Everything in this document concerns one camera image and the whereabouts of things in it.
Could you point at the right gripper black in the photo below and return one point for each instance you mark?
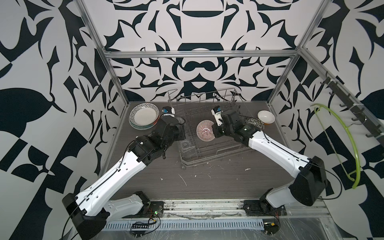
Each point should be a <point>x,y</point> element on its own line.
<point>217,132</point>

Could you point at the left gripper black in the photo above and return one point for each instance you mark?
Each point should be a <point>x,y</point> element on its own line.
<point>180,132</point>

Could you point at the pink ribbed bowl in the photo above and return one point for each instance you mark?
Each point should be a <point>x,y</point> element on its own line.
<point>204,131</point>

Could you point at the black white patterned bowl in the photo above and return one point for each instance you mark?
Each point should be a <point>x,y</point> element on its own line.
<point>256,122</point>

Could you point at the grey wire dish rack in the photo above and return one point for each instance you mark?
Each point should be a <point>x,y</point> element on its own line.
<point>200,146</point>

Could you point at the clear faceted plastic cup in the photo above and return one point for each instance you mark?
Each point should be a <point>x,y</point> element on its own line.
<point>188,149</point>

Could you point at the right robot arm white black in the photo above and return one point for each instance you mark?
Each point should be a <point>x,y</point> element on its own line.
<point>309,174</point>

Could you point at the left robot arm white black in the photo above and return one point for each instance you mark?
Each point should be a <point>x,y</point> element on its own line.
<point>91,209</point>

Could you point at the teal red striped bowl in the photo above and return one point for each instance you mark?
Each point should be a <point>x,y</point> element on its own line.
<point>141,128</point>

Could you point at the zigzag rim white bowl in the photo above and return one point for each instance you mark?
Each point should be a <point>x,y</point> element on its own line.
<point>144,114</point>

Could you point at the white orange small bowl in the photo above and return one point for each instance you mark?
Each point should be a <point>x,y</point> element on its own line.
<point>266,117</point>

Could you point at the black usb hub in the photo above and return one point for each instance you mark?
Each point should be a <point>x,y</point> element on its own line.
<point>139,226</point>

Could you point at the small round black device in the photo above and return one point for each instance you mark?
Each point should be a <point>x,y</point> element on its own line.
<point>271,228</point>

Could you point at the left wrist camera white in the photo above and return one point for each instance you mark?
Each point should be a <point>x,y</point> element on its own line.
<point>168,110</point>

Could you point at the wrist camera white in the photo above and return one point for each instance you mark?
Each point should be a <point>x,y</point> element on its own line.
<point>168,110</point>
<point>217,113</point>

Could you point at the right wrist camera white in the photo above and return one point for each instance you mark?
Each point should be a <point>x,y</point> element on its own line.
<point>217,113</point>

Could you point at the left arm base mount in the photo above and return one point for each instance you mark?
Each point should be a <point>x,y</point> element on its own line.
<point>154,207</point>

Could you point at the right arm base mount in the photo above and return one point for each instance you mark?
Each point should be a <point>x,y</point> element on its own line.
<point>255,207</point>

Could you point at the white slotted cable duct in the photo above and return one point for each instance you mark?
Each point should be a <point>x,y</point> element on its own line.
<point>184,225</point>

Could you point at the aluminium frame bars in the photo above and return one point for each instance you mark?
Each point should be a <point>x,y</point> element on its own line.
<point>299,52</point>

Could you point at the black wall hook rail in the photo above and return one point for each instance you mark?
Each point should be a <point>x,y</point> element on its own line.
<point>362,115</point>

